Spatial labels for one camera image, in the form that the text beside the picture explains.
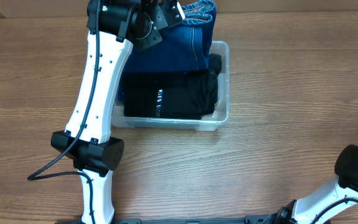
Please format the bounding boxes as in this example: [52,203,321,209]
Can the blue denim jeans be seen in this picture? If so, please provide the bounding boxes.
[124,0,216,73]

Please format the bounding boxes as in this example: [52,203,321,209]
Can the black garment with tape strip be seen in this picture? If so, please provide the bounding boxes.
[124,87,201,120]

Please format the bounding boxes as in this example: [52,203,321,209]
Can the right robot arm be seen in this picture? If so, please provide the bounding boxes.
[264,144,358,224]

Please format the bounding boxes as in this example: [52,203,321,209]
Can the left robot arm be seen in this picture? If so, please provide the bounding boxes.
[51,1,185,223]

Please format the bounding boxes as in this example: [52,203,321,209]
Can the clear plastic storage bin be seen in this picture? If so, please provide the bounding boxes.
[111,40,230,131]

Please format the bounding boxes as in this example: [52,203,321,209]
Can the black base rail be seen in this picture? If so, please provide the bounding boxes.
[55,213,331,224]

